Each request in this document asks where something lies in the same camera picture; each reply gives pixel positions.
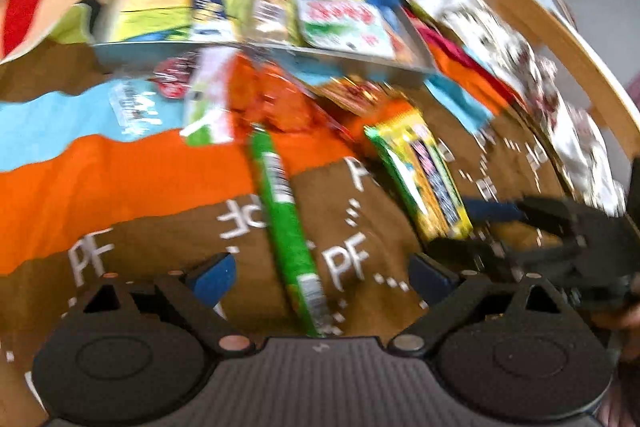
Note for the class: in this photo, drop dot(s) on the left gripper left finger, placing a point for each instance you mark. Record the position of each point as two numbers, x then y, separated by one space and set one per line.
193 296

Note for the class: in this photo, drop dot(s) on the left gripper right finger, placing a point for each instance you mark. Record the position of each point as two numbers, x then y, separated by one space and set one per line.
450 299

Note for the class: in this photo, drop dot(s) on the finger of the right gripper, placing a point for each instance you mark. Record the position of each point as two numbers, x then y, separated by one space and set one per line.
505 210
485 257

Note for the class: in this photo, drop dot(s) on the yellow green snack packet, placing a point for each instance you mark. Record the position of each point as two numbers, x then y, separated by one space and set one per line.
410 155

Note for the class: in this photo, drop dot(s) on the green sausage stick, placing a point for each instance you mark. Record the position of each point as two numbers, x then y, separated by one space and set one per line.
297 269

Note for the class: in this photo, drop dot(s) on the white green pickled vegetable pouch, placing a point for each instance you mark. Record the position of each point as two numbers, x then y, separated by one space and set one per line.
344 26

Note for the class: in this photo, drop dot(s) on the blue white milk powder sachet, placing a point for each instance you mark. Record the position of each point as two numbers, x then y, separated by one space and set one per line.
210 22

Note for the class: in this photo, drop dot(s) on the person's right hand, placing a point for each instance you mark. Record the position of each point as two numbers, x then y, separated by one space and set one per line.
620 407

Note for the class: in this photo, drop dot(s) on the gold foil snack packet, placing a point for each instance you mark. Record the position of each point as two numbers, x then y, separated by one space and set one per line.
356 95

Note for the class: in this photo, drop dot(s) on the small clear blue packet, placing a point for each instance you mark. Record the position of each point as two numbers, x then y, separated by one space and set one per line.
134 108

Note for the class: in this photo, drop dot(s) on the orange snack bag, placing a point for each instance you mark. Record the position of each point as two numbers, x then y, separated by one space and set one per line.
229 94

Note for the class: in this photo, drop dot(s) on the clear red candy packet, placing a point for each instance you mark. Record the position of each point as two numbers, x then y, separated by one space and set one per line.
173 76

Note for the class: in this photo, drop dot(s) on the clear wrapped nut bar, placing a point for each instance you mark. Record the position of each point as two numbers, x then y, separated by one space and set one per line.
271 21

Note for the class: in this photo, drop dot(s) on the dinosaur picture metal tray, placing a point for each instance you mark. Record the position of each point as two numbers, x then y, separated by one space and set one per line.
141 33

